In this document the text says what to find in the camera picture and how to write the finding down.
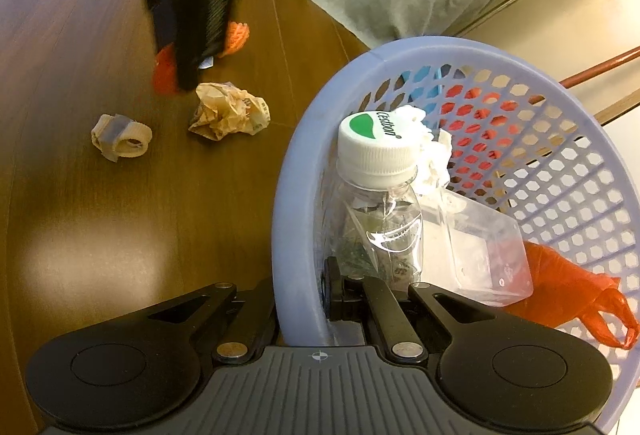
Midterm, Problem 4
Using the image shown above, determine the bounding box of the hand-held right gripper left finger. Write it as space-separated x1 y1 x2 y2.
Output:
144 277 279 365

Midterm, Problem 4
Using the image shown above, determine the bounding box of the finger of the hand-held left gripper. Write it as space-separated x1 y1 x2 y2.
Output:
170 38 217 92

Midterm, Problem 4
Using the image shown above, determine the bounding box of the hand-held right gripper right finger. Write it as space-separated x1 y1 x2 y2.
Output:
322 256 503 362

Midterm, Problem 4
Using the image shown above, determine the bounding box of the brown paper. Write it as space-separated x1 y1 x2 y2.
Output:
188 82 272 142

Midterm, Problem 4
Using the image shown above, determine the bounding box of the orange foam fruit net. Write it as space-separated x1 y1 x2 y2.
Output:
222 20 251 58

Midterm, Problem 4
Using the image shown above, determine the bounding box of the beige tape roll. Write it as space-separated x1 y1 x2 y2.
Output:
91 114 153 162

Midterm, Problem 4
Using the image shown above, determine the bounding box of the clear plastic box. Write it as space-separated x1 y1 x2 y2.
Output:
417 188 535 307

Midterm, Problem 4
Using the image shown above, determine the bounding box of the blue plastic mesh basket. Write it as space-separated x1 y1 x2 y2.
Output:
271 35 640 433

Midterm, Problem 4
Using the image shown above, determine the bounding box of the white tissue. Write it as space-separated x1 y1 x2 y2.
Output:
395 105 453 196

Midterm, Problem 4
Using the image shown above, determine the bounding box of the orange plastic bag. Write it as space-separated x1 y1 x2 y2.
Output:
502 240 640 348

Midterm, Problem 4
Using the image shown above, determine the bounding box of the clear plastic bottle white cap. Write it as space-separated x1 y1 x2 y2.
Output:
325 111 425 291

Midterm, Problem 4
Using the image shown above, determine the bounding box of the blue dustpan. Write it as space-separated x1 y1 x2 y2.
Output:
397 65 448 101

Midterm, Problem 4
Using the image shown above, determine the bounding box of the white wooden-framed board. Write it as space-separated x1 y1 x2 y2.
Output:
592 88 640 196

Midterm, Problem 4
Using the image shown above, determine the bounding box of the red broom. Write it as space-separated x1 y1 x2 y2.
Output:
440 46 640 156

